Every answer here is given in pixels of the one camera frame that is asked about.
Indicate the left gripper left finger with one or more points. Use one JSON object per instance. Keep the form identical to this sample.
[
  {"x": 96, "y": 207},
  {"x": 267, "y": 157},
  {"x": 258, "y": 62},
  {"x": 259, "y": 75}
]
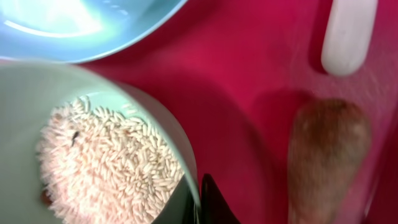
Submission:
[{"x": 182, "y": 206}]

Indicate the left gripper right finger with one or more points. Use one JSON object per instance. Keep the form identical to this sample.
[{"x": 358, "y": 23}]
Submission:
[{"x": 214, "y": 208}]

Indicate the red serving tray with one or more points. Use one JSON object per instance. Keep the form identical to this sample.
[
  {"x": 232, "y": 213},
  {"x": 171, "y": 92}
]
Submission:
[{"x": 233, "y": 74}]

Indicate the large light blue plate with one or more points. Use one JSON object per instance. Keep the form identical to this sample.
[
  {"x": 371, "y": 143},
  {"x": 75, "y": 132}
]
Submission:
[{"x": 78, "y": 31}]

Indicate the mint green bowl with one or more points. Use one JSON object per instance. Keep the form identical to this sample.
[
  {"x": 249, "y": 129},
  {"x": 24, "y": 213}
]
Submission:
[{"x": 29, "y": 92}]

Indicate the white plastic spoon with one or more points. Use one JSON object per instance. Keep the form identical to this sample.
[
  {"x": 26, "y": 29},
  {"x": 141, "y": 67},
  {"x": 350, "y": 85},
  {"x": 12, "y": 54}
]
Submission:
[{"x": 348, "y": 36}]

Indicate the orange carrot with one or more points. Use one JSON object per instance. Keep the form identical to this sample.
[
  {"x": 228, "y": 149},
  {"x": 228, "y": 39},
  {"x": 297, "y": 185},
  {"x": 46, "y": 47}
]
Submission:
[{"x": 329, "y": 140}]

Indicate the white rice grains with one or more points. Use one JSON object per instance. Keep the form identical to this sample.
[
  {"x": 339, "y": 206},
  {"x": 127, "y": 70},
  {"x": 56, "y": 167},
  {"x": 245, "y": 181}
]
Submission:
[{"x": 99, "y": 166}]

